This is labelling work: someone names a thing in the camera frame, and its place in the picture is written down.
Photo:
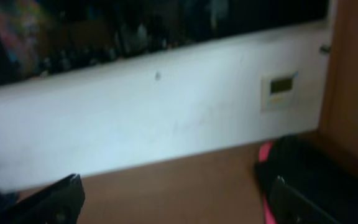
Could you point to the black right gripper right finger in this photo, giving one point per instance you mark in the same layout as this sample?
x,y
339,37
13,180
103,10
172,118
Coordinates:
x,y
289,206

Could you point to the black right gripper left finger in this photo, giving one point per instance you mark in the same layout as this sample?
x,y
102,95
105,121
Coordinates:
x,y
59,203

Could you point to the brown wooden cabinet side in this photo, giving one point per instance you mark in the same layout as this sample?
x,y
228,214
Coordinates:
x,y
339,116

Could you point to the white wall control panel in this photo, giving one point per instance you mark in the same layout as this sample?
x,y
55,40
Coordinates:
x,y
278,91

